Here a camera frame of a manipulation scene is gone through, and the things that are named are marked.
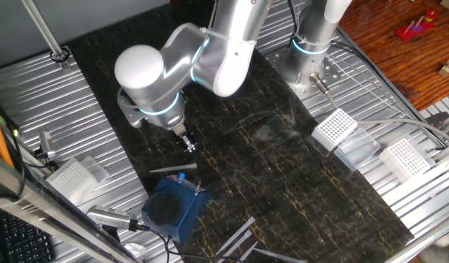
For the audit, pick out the silver camera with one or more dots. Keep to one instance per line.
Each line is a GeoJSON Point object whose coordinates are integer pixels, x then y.
{"type": "Point", "coordinates": [109, 217]}

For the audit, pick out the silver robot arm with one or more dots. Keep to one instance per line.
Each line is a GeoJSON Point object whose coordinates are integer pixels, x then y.
{"type": "Point", "coordinates": [140, 69]}

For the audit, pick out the white tip rack clear lid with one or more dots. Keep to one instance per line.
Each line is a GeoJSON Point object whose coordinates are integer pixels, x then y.
{"type": "Point", "coordinates": [334, 128]}
{"type": "Point", "coordinates": [69, 179]}

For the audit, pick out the aluminium frame beam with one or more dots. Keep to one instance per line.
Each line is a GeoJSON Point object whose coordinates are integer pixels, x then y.
{"type": "Point", "coordinates": [45, 212]}

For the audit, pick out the white crumpled tissue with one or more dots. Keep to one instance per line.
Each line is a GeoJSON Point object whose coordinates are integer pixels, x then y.
{"type": "Point", "coordinates": [136, 251]}

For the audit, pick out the large translucent pipette tip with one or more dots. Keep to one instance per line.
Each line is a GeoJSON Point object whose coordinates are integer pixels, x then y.
{"type": "Point", "coordinates": [173, 168]}

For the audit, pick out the red stacking toy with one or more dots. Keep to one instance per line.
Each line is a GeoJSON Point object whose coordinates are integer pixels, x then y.
{"type": "Point", "coordinates": [411, 32]}

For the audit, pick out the small silver clamp device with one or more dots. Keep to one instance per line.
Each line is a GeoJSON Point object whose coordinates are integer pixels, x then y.
{"type": "Point", "coordinates": [46, 140]}

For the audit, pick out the white shoe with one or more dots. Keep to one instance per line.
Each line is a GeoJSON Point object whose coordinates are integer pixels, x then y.
{"type": "Point", "coordinates": [442, 254]}

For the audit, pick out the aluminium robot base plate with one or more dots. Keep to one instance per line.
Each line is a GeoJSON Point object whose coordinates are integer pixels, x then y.
{"type": "Point", "coordinates": [283, 62]}

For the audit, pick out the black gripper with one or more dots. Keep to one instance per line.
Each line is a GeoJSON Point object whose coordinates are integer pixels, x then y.
{"type": "Point", "coordinates": [182, 134]}

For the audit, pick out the metal stand pole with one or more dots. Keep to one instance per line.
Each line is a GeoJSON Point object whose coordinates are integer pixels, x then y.
{"type": "Point", "coordinates": [41, 25]}

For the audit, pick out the blue vortex mixer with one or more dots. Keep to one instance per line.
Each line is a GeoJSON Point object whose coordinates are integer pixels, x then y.
{"type": "Point", "coordinates": [184, 219]}

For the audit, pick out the black keyboard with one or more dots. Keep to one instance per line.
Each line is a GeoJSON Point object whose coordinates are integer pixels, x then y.
{"type": "Point", "coordinates": [27, 241]}

